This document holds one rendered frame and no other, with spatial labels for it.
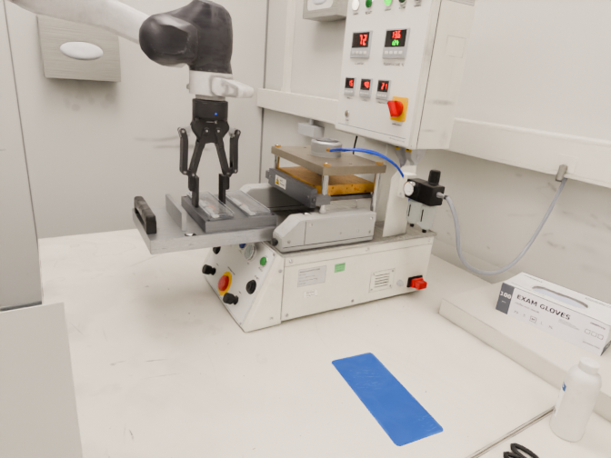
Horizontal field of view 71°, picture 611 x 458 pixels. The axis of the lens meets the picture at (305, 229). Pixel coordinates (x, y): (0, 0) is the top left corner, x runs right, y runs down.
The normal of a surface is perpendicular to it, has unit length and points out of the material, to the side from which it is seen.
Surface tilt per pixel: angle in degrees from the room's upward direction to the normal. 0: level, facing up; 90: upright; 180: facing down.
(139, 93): 90
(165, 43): 89
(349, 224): 90
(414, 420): 0
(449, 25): 90
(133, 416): 0
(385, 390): 0
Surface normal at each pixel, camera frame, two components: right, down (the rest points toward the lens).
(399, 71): -0.87, 0.10
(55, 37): 0.52, 0.33
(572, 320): -0.74, 0.12
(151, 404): 0.08, -0.94
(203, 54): 0.06, 0.48
